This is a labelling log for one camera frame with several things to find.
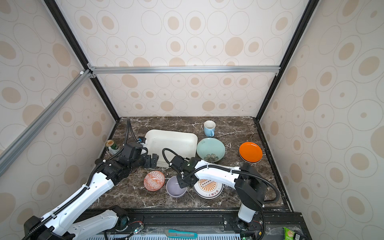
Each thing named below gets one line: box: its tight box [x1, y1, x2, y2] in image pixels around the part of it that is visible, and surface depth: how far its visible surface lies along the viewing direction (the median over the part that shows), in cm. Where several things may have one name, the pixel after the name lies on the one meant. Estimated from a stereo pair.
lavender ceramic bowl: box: [165, 175, 188, 198], surface depth 83 cm
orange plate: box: [238, 141, 263, 164], surface depth 99 cm
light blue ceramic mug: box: [204, 120, 216, 137], surface depth 106 cm
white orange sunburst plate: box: [193, 179, 224, 199], surface depth 85 cm
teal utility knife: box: [165, 229, 198, 239], surface depth 71 cm
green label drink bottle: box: [105, 139, 121, 155], surface depth 94 cm
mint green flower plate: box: [196, 137, 226, 163], surface depth 104 cm
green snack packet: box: [283, 227, 308, 240], surface depth 71 cm
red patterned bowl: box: [143, 170, 165, 192], surface depth 87 cm
